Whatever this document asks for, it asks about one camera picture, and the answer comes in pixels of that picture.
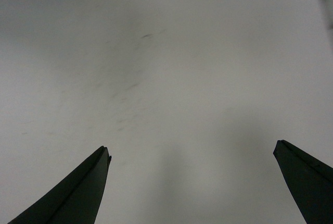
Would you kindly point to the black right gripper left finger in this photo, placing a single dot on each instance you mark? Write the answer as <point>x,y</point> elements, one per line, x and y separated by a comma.
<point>76,198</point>

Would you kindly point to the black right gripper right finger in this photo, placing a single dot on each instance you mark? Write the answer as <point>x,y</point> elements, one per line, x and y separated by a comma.
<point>309,181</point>

